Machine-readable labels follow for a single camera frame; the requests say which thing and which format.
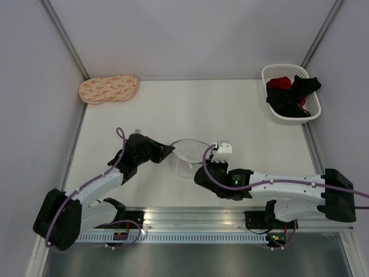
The pink patterned bra case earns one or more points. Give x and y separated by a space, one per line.
118 88

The round white mesh laundry bag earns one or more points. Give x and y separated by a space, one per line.
187 156

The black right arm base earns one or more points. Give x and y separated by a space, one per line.
255 220

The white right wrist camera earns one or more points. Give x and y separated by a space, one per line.
221 152

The white plastic basket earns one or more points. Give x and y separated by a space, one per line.
312 102

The black underwear garment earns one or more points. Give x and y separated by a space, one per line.
289 103

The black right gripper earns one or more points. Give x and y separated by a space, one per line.
211 164

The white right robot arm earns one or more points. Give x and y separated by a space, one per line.
287 198

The aluminium mounting rail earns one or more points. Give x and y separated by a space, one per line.
199 218

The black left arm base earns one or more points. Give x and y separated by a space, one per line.
126 221

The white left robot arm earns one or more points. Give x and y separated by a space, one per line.
64 215

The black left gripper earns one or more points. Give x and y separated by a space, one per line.
161 150

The white slotted cable duct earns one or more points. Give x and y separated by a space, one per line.
173 237

